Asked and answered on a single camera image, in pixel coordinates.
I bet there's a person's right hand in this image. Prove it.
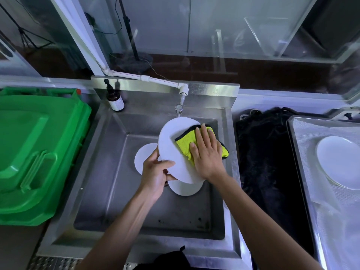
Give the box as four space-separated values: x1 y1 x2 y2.
189 124 228 182

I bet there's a person's left hand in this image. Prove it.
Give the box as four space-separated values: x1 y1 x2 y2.
140 147 178 196

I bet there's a yellow black-edged cleaning cloth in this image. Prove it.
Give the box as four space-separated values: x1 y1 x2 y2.
175 124 230 166

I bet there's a large white round plate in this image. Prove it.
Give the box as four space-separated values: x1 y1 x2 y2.
158 117 209 184

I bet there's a person's right forearm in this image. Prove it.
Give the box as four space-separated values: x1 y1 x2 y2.
207 174 324 270

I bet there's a person's left forearm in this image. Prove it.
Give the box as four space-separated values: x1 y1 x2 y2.
75 184 165 270

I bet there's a metal tap nozzle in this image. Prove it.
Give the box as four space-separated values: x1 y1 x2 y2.
174 94 186 114

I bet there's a black mesh bag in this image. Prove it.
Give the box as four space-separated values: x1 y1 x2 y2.
235 107 316 260

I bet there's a stainless steel sink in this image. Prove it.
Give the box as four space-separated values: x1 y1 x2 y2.
37 76 252 270

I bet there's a metal tray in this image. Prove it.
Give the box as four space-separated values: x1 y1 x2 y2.
286 115 360 270

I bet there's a brown pump bottle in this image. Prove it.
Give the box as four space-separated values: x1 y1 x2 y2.
103 79 125 112

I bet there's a black apron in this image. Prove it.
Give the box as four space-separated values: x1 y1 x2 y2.
132 246 195 270

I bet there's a white water pipe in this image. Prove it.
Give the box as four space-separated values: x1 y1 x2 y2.
50 0 189 96

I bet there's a black pole stand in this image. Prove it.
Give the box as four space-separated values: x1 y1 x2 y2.
115 0 154 72

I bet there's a green plastic bin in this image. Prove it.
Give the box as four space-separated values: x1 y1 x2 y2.
0 86 93 227

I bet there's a white tray liner cloth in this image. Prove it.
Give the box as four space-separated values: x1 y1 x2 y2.
292 118 360 270

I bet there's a metal floor grate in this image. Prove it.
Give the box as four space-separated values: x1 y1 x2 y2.
27 256 136 270

